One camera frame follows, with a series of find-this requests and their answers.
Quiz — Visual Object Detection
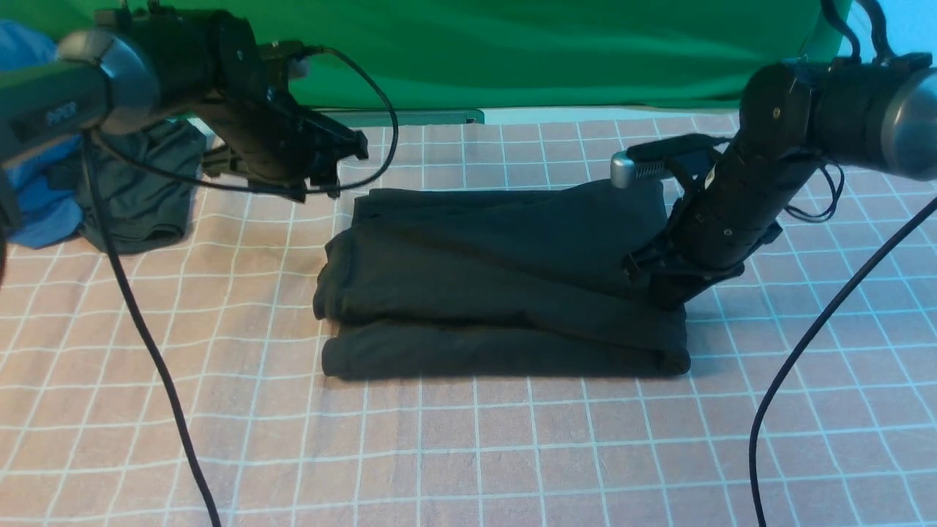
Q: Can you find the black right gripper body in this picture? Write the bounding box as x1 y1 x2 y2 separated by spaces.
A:
623 143 821 310

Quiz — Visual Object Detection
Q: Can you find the dark crumpled garment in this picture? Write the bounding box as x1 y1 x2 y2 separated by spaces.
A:
59 120 207 255

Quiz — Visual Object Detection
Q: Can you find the green backdrop cloth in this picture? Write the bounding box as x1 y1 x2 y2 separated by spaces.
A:
2 1 841 111

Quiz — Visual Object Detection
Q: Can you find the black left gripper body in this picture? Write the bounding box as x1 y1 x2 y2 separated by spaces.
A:
192 96 369 203

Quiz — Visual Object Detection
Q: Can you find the gray long-sleeved shirt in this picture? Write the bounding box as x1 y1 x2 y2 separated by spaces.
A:
313 180 692 380

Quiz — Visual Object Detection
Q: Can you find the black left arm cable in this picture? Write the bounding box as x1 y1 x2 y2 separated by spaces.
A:
79 45 400 527

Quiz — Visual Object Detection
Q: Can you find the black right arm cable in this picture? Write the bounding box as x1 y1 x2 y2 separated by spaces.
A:
748 0 937 527

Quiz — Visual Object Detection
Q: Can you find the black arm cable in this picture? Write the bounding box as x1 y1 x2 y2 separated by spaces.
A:
79 45 400 527
748 0 937 527

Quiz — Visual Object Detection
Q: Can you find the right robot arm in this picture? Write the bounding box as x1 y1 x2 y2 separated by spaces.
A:
611 53 936 310

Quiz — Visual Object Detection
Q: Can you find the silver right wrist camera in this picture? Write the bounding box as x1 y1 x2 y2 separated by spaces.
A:
610 134 733 191

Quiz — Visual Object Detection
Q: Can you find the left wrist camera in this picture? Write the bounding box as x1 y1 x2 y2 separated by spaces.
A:
258 40 324 84

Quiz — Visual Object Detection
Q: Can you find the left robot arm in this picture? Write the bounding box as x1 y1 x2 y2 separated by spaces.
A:
1 1 369 202

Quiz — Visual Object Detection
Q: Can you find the blue garment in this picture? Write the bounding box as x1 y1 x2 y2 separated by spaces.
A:
1 20 83 250

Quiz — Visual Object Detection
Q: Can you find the dark green metal bar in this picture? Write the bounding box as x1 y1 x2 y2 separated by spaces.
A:
319 109 485 129

